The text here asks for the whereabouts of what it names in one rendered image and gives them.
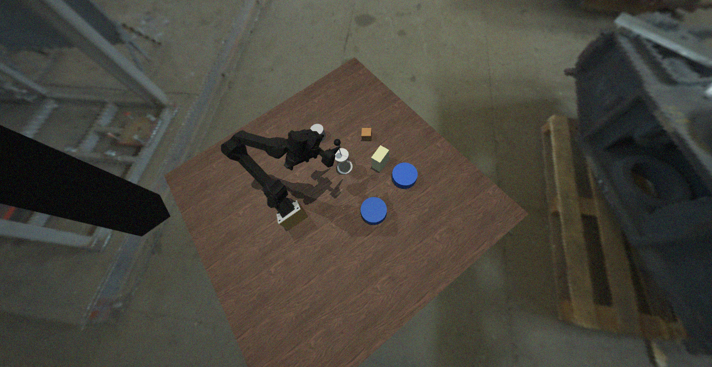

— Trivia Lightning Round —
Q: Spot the french press coffee maker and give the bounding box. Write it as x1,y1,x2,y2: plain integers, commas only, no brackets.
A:
334,139,353,175

